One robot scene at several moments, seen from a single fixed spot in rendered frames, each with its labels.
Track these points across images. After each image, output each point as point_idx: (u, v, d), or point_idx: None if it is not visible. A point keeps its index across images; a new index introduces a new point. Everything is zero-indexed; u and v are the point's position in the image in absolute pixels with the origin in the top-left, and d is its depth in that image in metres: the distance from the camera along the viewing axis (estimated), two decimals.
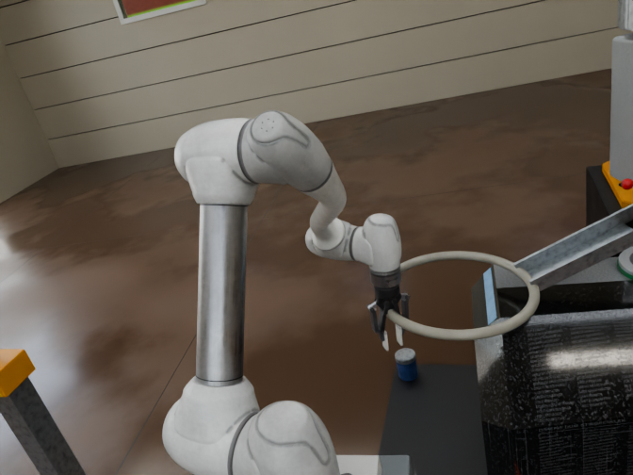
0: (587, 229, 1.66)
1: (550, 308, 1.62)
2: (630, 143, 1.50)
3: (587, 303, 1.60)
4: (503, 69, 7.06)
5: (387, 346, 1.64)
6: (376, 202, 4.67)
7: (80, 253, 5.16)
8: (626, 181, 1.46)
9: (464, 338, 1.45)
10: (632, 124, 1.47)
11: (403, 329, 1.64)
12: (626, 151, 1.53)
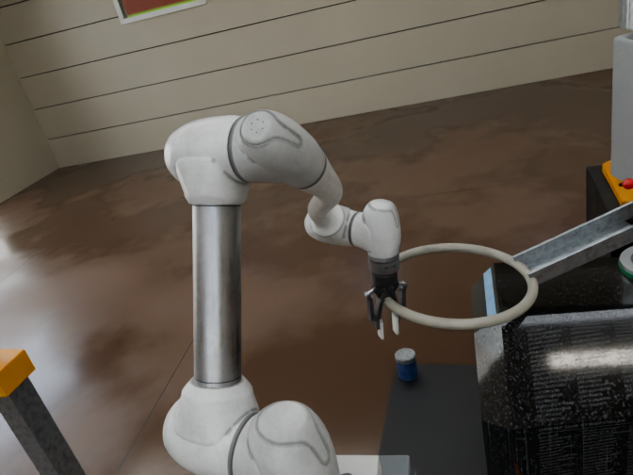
0: (587, 224, 1.65)
1: (550, 308, 1.62)
2: (631, 143, 1.50)
3: (587, 303, 1.60)
4: (503, 69, 7.06)
5: (382, 335, 1.62)
6: None
7: (80, 253, 5.16)
8: (627, 181, 1.46)
9: (462, 328, 1.43)
10: None
11: (399, 319, 1.63)
12: (627, 151, 1.53)
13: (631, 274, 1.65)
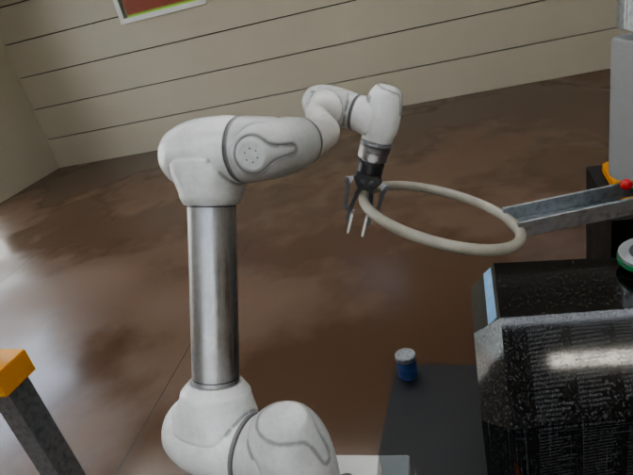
0: (583, 192, 1.61)
1: (550, 308, 1.62)
2: (629, 143, 1.50)
3: (587, 303, 1.60)
4: (503, 69, 7.06)
5: (348, 228, 1.60)
6: (376, 202, 4.67)
7: (80, 253, 5.16)
8: (624, 181, 1.46)
9: (447, 248, 1.33)
10: (631, 124, 1.47)
11: (370, 221, 1.59)
12: (625, 151, 1.53)
13: None
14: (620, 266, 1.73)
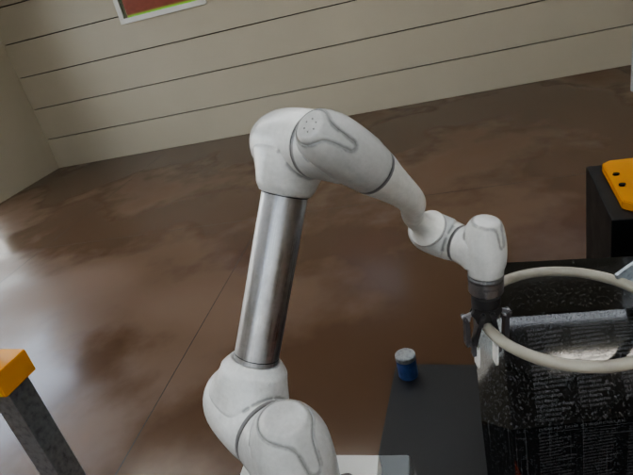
0: None
1: (550, 308, 1.62)
2: None
3: (587, 303, 1.60)
4: (503, 69, 7.06)
5: (478, 363, 1.47)
6: (376, 202, 4.67)
7: (80, 253, 5.16)
8: None
9: (627, 368, 1.21)
10: None
11: (501, 348, 1.46)
12: None
13: None
14: (620, 266, 1.73)
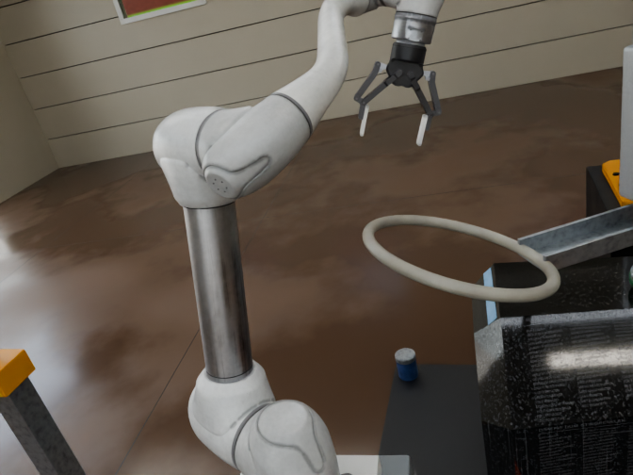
0: (599, 216, 1.46)
1: (550, 308, 1.62)
2: None
3: (587, 303, 1.60)
4: (503, 69, 7.06)
5: (363, 128, 1.21)
6: (376, 202, 4.67)
7: (80, 253, 5.16)
8: None
9: (491, 298, 1.10)
10: None
11: (430, 123, 1.21)
12: None
13: None
14: (620, 266, 1.73)
